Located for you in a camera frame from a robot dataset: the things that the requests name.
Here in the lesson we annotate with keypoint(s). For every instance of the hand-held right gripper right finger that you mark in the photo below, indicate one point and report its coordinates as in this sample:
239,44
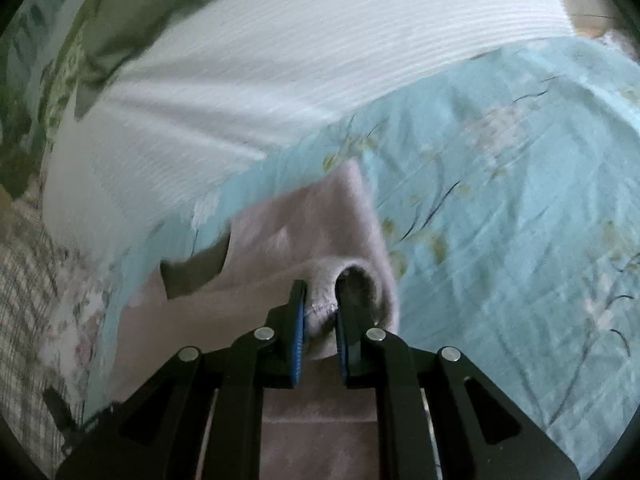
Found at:
341,345

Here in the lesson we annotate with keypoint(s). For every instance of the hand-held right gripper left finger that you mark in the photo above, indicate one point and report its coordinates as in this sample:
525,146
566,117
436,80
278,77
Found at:
297,332

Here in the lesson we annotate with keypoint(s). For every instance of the pink knit sweater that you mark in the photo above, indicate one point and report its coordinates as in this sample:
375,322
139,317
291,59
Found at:
300,240

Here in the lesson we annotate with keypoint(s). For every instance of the floral pink pillow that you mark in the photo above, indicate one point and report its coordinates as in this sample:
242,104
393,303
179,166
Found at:
82,315

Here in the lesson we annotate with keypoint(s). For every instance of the light blue floral bed sheet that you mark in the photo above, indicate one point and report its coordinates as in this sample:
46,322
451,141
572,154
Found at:
490,185

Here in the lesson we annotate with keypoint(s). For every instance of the white striped pillow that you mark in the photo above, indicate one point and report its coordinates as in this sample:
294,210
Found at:
300,70

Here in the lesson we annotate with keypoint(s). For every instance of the plaid blanket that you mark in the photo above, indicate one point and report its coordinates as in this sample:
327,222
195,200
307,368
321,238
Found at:
25,320

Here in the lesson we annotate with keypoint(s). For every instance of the green quilt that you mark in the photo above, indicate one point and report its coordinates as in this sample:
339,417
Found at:
115,10

